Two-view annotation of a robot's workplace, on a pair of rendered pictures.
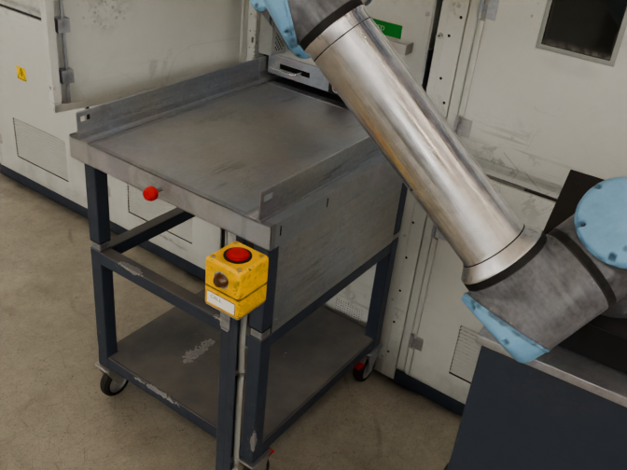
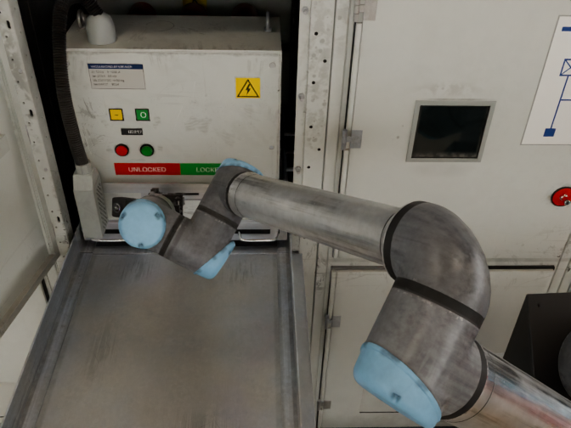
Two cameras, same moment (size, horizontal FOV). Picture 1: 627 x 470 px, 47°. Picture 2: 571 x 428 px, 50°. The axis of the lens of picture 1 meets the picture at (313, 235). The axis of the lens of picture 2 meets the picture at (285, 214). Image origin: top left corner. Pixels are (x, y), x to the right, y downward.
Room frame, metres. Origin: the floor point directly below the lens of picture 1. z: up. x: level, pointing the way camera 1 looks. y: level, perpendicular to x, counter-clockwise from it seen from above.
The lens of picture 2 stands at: (0.83, 0.47, 1.92)
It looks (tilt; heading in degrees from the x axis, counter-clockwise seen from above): 38 degrees down; 325
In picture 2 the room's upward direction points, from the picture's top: 2 degrees clockwise
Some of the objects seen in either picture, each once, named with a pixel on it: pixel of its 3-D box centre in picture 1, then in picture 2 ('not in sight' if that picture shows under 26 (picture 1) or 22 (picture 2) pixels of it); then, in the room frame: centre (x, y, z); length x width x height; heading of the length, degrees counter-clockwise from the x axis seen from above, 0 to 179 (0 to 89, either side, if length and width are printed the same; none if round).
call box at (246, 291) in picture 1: (236, 279); not in sight; (1.04, 0.13, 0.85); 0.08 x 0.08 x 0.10; 58
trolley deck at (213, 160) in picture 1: (257, 145); (171, 363); (1.69, 0.17, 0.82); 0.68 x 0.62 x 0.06; 148
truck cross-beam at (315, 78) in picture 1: (345, 84); (186, 225); (2.02, -0.05, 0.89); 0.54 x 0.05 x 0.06; 58
